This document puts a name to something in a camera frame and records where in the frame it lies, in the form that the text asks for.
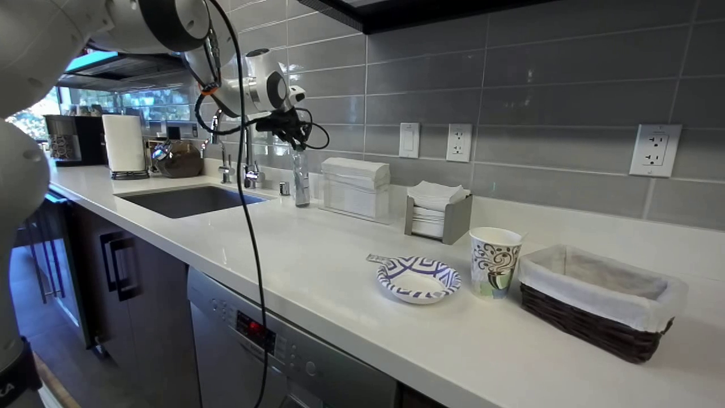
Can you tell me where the black coffee machine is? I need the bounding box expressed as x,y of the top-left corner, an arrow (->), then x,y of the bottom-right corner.
44,113 -> 109,167

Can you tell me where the patterned paper cup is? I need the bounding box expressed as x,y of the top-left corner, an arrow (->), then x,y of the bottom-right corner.
468,225 -> 524,298

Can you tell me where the stainless steel sink basin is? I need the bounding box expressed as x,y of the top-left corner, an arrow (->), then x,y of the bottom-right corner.
116,184 -> 267,221

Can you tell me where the blue white patterned plate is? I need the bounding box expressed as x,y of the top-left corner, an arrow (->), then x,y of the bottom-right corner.
365,252 -> 464,307

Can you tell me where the stainless steel dishwasher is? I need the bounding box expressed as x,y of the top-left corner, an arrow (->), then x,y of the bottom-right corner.
183,268 -> 403,408

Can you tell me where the white wall outlet plate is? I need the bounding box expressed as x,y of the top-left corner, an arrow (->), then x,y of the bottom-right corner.
444,123 -> 474,164
397,119 -> 421,161
628,123 -> 685,178

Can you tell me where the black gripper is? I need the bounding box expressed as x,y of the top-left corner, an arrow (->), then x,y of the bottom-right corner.
254,108 -> 316,157

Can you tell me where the chrome kitchen faucet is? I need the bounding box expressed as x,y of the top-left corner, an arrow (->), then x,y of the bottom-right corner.
216,123 -> 267,193

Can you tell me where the grey napkin holder with napkins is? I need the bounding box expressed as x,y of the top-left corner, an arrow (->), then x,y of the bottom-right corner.
403,178 -> 476,247

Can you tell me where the white paper towel roll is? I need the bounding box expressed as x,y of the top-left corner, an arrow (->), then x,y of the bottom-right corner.
99,113 -> 149,182

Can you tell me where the green cap dish soap bottle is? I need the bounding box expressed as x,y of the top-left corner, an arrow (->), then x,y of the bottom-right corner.
291,148 -> 314,211

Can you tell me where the thin black cable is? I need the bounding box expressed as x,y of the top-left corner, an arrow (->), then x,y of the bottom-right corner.
203,0 -> 273,408

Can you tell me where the dark bowl with items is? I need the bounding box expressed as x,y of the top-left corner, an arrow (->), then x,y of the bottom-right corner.
147,139 -> 209,182

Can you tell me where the white paper towel dispenser box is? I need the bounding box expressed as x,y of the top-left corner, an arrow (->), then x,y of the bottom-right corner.
320,154 -> 392,225

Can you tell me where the dark cabinet with handles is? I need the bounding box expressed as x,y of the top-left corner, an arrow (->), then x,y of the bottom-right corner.
14,191 -> 200,408

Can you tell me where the small white wrist camera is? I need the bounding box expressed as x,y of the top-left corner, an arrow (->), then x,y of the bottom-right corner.
278,83 -> 309,108

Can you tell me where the dark overhead cabinet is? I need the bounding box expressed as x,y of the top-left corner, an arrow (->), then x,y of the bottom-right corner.
298,0 -> 563,35

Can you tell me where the dark wicker basket white liner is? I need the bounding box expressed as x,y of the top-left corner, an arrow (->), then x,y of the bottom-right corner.
517,242 -> 690,364

